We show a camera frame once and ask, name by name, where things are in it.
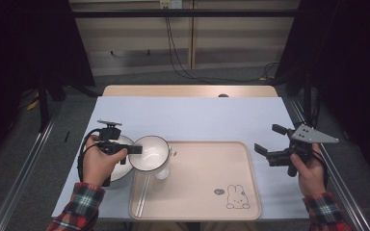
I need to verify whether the white wall socket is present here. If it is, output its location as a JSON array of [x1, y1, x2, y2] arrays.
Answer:
[[159, 0, 183, 10]]

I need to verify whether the black cable on floor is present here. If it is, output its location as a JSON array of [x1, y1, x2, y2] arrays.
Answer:
[[165, 17, 280, 84]]

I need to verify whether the black curtain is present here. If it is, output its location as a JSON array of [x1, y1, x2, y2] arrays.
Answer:
[[275, 0, 370, 184], [0, 0, 96, 167]]

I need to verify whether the left hand-held gripper black cable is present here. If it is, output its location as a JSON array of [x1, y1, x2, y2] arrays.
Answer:
[[77, 128, 106, 183]]

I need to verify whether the black horizontal frame bar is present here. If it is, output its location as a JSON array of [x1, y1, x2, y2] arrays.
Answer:
[[71, 9, 300, 18]]

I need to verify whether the right hand-held gripper black cable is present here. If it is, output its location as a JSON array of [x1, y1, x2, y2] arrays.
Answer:
[[312, 150, 330, 189]]

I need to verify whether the white table cover sheet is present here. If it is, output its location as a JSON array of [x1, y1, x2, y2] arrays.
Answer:
[[51, 95, 314, 220]]

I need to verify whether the person's left hand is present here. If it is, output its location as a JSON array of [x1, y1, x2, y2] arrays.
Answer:
[[81, 135, 128, 189]]

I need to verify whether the person's right hand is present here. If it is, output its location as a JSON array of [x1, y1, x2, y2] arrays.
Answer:
[[290, 143, 327, 197]]

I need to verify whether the hand-held gripper black cable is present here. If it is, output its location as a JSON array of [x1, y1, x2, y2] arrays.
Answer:
[[312, 150, 330, 189], [77, 128, 106, 183]]

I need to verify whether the white chopstick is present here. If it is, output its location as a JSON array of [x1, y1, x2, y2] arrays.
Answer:
[[135, 174, 148, 218]]

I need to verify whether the yellow tape strip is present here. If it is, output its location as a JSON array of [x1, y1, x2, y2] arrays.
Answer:
[[25, 92, 41, 112]]

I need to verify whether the pink tray with rabbit print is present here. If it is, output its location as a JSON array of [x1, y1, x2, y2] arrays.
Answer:
[[128, 141, 262, 221]]

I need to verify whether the wooden vertical post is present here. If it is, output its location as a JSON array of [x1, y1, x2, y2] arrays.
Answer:
[[188, 0, 197, 70]]

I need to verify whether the aluminium floor rail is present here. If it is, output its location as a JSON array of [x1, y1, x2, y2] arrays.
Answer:
[[285, 97, 370, 231], [0, 105, 63, 231]]

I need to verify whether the black metal stand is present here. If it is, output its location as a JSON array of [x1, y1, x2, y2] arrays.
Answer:
[[303, 70, 313, 123], [37, 76, 51, 133]]

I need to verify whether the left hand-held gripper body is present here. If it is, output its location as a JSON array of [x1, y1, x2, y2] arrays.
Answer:
[[96, 119, 131, 188]]

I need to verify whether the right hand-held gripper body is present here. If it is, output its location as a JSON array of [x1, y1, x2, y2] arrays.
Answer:
[[266, 124, 340, 177]]

